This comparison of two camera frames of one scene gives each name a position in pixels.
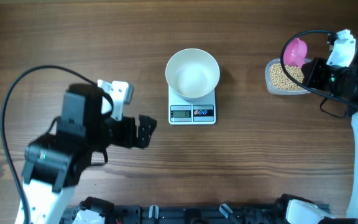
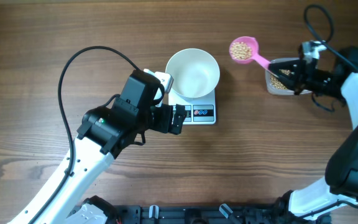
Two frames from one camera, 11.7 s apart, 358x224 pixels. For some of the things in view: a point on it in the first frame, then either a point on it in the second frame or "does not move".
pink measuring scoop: [294, 52] -> [243, 50]
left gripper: [127, 139] -> [165, 125]
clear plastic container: [278, 83] does not move
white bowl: [192, 73] does not move
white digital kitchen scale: [191, 111] does not move
